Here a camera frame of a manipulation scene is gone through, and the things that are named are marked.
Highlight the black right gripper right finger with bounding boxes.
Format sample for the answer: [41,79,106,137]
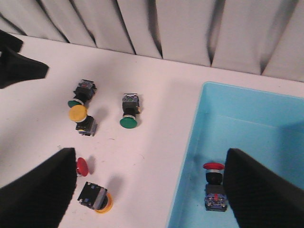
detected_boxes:
[223,148,304,228]

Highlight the light blue plastic box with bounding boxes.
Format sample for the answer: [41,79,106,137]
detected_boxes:
[168,82,304,228]

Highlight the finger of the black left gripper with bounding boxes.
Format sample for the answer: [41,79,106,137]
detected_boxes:
[0,30,23,57]
[0,47,49,89]

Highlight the left green push button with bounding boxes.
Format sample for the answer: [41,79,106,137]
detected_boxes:
[67,79,97,108]

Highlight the yellow button on table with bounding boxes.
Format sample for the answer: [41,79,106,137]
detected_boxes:
[77,182,113,214]

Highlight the grey curtain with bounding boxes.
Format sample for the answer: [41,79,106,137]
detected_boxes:
[0,0,304,82]

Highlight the red button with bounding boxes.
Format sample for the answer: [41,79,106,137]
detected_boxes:
[76,157,89,177]
[203,162,228,212]

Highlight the yellow button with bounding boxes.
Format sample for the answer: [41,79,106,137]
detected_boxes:
[77,182,113,214]
[68,104,97,136]

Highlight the right green push button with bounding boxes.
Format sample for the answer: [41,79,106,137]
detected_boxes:
[119,93,140,129]

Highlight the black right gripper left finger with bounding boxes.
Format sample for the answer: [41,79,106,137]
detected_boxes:
[0,148,76,228]

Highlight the red button on table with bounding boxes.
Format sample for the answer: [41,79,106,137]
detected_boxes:
[76,157,89,177]

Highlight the green push button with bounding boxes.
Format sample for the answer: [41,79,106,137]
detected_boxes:
[119,93,140,129]
[67,79,97,108]

